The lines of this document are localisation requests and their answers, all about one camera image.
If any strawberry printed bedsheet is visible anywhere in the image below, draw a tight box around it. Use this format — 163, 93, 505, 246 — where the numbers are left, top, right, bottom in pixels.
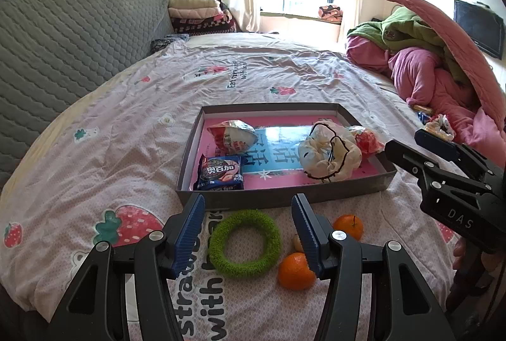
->
0, 32, 459, 341

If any folded cloth on windowsill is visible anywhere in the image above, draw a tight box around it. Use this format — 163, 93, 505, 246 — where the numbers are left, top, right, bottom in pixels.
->
318, 4, 343, 24

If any black television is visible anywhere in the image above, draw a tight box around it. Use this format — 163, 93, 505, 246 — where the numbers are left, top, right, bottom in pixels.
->
454, 0, 506, 59

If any pink quilted pad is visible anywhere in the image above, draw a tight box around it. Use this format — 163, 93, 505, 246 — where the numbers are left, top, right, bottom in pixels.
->
386, 0, 506, 132

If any pink printed board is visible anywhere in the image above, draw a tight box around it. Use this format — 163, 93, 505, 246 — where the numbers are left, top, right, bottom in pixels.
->
194, 116, 386, 191

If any blue cookie packet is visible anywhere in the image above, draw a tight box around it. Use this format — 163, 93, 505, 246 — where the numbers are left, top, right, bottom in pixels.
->
194, 154, 245, 192

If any pink duvet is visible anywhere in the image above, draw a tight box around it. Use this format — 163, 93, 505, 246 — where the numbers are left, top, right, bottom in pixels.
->
346, 35, 506, 176

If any green fuzzy ring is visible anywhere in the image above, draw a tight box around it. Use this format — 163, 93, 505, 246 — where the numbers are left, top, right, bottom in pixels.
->
209, 209, 282, 279

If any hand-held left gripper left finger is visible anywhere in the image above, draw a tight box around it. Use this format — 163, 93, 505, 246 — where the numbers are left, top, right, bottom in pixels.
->
46, 193, 206, 341

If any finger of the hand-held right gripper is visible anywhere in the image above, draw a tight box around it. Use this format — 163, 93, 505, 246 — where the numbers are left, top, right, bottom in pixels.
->
415, 129, 506, 180
384, 139, 491, 193

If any stack of folded blankets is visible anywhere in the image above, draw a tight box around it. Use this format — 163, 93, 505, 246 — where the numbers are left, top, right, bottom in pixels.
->
168, 0, 238, 35

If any grey quilted headboard cover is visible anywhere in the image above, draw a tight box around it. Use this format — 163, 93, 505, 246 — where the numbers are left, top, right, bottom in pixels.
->
0, 0, 175, 176

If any egg-shaped snack packet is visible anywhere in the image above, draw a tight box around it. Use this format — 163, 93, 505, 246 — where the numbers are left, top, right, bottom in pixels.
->
348, 125, 385, 156
207, 120, 258, 157

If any dark fuzzy pillow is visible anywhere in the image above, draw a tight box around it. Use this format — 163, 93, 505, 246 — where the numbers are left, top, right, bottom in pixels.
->
151, 33, 189, 54

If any person's right hand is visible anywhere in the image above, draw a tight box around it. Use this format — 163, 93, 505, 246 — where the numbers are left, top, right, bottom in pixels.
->
452, 237, 469, 272

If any green garment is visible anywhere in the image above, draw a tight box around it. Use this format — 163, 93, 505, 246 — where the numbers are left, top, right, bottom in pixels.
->
348, 6, 467, 85

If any cream drawstring pouch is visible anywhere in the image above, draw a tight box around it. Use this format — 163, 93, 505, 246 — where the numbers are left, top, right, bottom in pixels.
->
297, 120, 363, 181

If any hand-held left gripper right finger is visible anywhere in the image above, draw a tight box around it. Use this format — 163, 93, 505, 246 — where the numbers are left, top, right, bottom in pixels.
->
291, 193, 455, 341

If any grey shallow cardboard box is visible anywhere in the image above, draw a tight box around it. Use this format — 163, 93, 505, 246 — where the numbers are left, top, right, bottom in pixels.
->
176, 103, 397, 210

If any orange mandarin with stem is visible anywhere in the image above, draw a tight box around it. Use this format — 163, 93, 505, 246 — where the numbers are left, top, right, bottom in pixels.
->
333, 215, 363, 243

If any yellow white snack packet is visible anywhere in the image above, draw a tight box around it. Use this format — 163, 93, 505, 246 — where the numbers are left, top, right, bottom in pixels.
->
425, 114, 455, 140

